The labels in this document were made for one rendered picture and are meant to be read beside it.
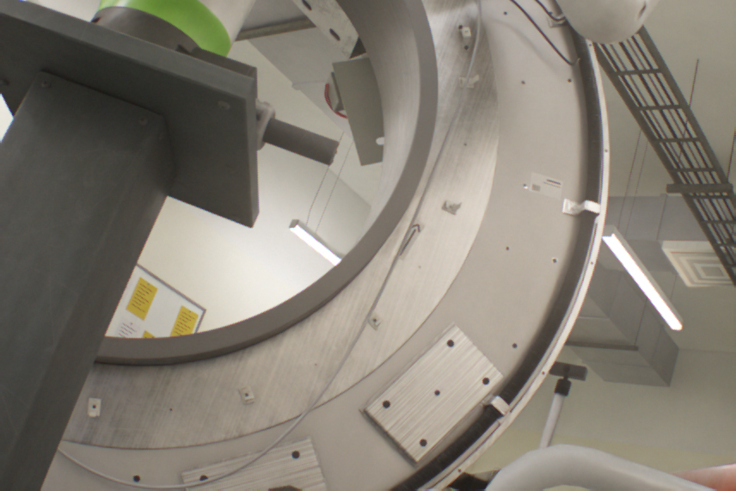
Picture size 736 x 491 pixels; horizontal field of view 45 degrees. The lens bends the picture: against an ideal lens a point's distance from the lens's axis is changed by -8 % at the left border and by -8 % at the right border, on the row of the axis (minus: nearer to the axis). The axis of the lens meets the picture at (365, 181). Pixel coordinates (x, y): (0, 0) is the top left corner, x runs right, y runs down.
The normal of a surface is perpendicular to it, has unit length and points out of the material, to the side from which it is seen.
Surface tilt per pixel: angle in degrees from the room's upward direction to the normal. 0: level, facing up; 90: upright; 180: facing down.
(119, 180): 90
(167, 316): 90
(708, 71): 180
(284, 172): 90
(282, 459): 90
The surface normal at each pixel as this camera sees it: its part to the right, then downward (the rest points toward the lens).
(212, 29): 0.71, 0.33
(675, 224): -0.57, -0.52
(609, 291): 0.75, -0.01
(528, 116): 0.22, -0.34
